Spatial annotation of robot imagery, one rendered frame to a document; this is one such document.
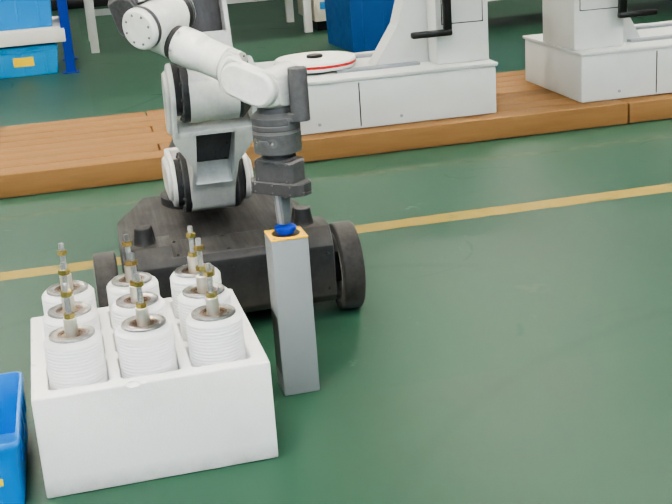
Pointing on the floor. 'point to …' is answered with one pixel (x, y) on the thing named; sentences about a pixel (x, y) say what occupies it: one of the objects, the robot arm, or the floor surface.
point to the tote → (357, 23)
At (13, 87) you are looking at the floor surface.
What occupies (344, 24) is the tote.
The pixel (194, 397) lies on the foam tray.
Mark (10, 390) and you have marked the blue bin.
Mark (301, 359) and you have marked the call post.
